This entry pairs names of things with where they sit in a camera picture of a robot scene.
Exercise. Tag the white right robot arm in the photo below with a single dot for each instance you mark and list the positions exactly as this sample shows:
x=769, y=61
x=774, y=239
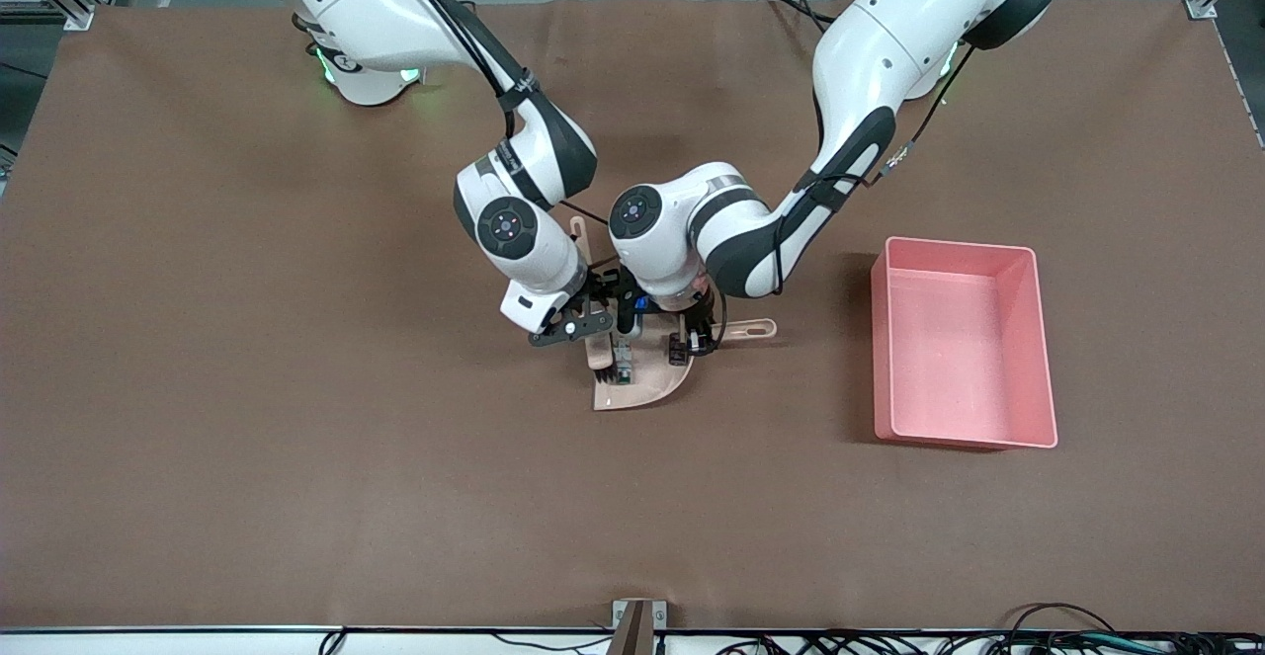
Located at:
x=366, y=3

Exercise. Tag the white orange electronic component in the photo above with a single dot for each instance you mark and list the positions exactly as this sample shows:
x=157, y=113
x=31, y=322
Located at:
x=623, y=364

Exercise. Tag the brown table cover mat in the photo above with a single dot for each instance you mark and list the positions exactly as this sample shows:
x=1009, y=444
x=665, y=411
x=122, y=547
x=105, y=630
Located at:
x=632, y=497

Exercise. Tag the beige plastic dustpan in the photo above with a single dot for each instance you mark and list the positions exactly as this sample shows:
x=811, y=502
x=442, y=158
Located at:
x=657, y=383

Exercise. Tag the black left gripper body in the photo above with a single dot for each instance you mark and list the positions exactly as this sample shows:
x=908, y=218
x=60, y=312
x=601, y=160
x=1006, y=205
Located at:
x=698, y=322

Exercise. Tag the small metal edge bracket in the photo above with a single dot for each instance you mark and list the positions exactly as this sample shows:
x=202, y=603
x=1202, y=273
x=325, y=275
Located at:
x=660, y=615

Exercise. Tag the beige brush black bristles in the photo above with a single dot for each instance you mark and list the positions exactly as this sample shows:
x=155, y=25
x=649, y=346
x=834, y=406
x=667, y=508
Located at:
x=599, y=354

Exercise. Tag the pink plastic bin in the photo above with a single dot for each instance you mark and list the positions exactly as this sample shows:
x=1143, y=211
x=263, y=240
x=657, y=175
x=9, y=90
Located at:
x=964, y=359

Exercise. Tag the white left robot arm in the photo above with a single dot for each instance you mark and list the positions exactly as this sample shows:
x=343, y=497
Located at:
x=880, y=52

